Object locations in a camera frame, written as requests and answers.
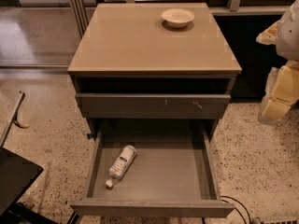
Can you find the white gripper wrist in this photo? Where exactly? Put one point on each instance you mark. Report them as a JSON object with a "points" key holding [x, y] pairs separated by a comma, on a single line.
{"points": [[290, 34]]}

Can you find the clear plastic water bottle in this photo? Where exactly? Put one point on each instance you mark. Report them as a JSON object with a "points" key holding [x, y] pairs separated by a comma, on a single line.
{"points": [[120, 166]]}

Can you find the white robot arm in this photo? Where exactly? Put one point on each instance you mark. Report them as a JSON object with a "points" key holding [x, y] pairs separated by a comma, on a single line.
{"points": [[284, 34]]}

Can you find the open grey middle drawer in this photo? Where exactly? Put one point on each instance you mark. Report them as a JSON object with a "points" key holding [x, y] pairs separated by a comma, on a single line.
{"points": [[171, 176]]}

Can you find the grey drawer cabinet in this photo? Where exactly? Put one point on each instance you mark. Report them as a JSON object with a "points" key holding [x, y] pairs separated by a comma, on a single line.
{"points": [[130, 49]]}

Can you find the closed grey upper drawer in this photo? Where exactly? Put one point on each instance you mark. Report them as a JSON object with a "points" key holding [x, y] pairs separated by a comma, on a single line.
{"points": [[152, 106]]}

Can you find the grey power strip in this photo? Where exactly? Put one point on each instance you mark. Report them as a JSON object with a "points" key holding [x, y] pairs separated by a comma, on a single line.
{"points": [[276, 220]]}

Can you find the white ceramic bowl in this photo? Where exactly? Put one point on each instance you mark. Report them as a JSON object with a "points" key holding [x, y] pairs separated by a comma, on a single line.
{"points": [[177, 17]]}

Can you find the metal bar with hook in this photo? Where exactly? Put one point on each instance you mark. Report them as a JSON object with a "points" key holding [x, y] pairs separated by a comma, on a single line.
{"points": [[13, 120]]}

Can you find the black panel at left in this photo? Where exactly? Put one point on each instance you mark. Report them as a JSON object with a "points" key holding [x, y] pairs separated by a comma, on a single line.
{"points": [[16, 175]]}

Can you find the metal window frame rail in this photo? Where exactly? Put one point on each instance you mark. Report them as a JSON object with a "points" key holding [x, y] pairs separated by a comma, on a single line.
{"points": [[80, 15]]}

